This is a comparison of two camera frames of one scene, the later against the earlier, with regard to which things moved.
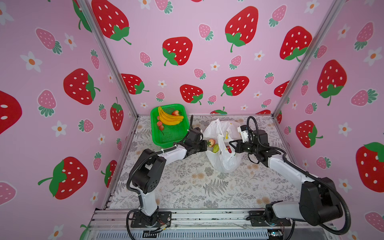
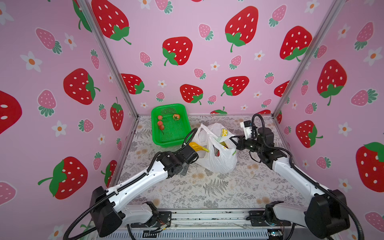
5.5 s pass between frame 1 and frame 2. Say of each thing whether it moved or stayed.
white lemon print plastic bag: moved
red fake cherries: stayed
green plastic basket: stayed
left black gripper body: moved
